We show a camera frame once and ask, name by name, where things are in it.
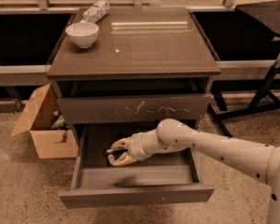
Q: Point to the white ceramic bowl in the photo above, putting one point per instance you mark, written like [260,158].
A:
[83,34]

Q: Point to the grey drawer cabinet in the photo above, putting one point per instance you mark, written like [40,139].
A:
[140,51]

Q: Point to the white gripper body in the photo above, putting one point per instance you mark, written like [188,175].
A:
[134,147]

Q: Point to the open cardboard box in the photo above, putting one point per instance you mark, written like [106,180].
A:
[37,118]

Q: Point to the open grey middle drawer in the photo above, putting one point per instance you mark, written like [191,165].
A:
[164,178]

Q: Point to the black rxbar chocolate bar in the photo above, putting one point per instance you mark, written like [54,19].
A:
[113,155]

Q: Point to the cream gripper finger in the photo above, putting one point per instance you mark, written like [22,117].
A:
[121,144]
[124,159]

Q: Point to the green item in box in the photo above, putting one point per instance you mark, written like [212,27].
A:
[59,122]

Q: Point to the black rolling side table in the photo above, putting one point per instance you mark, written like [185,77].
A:
[268,14]

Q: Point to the closed grey top drawer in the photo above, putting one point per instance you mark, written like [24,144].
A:
[133,108]

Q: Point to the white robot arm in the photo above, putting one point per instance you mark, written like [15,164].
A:
[257,160]

